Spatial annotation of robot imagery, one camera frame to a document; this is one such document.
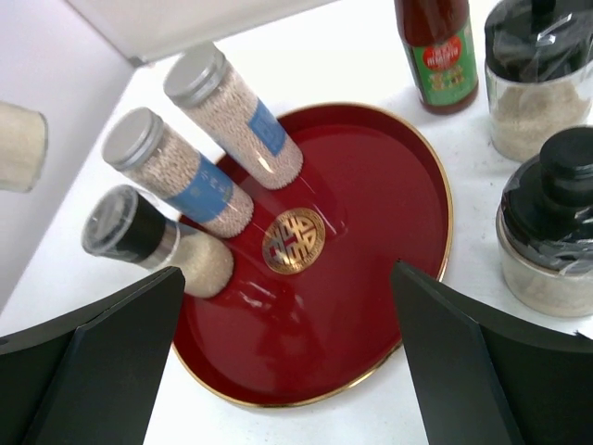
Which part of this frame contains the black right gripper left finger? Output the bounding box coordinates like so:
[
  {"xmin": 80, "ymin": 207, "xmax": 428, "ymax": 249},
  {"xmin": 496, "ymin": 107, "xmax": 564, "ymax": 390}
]
[{"xmin": 1, "ymin": 267, "xmax": 185, "ymax": 444}]

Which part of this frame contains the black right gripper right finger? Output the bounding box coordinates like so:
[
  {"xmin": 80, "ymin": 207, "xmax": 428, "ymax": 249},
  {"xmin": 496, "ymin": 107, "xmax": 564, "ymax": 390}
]
[{"xmin": 391, "ymin": 261, "xmax": 592, "ymax": 444}]

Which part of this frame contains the black-top grinder bottle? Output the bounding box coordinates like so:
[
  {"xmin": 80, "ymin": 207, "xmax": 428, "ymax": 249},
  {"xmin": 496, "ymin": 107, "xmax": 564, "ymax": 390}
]
[{"xmin": 82, "ymin": 184, "xmax": 234, "ymax": 299}]

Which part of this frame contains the white bead jar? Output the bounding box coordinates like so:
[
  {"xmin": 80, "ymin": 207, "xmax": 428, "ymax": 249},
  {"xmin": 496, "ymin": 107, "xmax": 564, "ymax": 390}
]
[
  {"xmin": 102, "ymin": 108, "xmax": 254, "ymax": 239},
  {"xmin": 163, "ymin": 42, "xmax": 304, "ymax": 190}
]

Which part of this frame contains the small black-capped powder bottle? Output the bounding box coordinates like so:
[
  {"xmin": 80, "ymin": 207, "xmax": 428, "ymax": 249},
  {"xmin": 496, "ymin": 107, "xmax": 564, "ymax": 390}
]
[{"xmin": 1, "ymin": 102, "xmax": 48, "ymax": 193}]

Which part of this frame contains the green-label sauce bottle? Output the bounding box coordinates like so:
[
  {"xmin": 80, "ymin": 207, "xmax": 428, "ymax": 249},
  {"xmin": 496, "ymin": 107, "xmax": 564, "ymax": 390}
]
[{"xmin": 394, "ymin": 0, "xmax": 479, "ymax": 115}]

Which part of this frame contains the near black-lid seasoning jar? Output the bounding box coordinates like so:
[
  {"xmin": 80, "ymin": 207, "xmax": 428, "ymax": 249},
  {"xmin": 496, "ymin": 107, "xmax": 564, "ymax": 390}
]
[{"xmin": 496, "ymin": 126, "xmax": 592, "ymax": 317}]

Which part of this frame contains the black-lid seasoning jar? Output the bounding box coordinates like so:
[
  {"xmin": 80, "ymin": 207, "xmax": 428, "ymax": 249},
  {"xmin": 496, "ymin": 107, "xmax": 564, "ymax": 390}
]
[
  {"xmin": 496, "ymin": 126, "xmax": 592, "ymax": 317},
  {"xmin": 485, "ymin": 1, "xmax": 592, "ymax": 162}
]

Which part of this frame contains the red round tray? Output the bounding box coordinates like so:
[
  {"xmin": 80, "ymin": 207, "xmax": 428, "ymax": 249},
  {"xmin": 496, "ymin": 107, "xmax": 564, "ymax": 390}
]
[{"xmin": 173, "ymin": 103, "xmax": 453, "ymax": 407}]

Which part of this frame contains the far black-lid seasoning jar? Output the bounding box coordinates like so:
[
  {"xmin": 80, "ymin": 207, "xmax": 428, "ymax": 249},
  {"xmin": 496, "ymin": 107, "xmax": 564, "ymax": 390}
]
[{"xmin": 485, "ymin": 1, "xmax": 592, "ymax": 162}]

